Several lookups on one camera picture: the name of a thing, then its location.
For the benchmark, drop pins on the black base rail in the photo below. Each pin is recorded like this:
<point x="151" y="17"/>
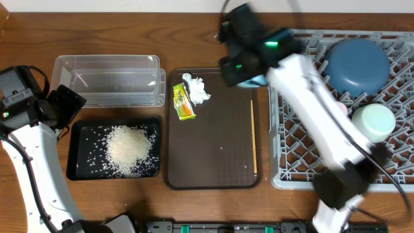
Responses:
<point x="284" y="227"/>

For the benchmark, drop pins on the green yellow snack wrapper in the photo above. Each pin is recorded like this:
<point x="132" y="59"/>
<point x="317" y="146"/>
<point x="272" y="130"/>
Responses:
<point x="182" y="103"/>

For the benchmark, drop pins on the pile of white rice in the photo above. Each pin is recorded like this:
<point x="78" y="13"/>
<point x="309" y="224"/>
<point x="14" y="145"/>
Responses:
<point x="127" y="149"/>

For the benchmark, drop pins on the black waste tray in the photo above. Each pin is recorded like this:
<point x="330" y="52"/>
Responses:
<point x="87" y="168"/>

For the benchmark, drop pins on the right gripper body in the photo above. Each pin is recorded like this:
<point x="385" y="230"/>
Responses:
<point x="236" y="71"/>

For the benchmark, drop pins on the white tissue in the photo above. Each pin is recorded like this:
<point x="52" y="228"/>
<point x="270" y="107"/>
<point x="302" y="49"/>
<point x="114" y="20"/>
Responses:
<point x="196" y="86"/>

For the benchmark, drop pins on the pink white cup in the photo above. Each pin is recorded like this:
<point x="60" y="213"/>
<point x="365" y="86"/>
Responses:
<point x="343" y="107"/>

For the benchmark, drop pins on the brown serving tray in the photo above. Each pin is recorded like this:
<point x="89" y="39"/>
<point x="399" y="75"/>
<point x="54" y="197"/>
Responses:
<point x="213" y="150"/>

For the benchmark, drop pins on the light blue saucer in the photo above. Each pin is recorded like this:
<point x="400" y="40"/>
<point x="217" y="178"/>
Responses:
<point x="255" y="82"/>

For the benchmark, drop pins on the grey dishwasher rack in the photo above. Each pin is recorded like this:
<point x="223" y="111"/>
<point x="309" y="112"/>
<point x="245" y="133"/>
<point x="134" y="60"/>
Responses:
<point x="294" y="159"/>

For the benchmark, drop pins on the mint green bowl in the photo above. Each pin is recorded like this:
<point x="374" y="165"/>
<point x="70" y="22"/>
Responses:
<point x="375" y="121"/>

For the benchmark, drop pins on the clear plastic bin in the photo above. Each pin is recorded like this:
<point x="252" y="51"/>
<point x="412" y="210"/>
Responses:
<point x="112" y="80"/>

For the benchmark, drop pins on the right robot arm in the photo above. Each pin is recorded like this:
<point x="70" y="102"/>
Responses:
<point x="352" y="162"/>

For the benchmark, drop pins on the wooden chopstick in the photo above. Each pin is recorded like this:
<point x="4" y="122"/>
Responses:
<point x="253" y="138"/>

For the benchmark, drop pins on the dark blue plate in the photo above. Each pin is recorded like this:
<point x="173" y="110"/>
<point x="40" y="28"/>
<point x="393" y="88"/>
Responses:
<point x="357" y="66"/>

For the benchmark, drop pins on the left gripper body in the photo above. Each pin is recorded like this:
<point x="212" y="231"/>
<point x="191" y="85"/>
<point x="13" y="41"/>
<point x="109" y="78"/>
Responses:
<point x="64" y="107"/>

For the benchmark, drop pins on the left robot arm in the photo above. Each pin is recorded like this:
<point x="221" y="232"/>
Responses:
<point x="32" y="118"/>

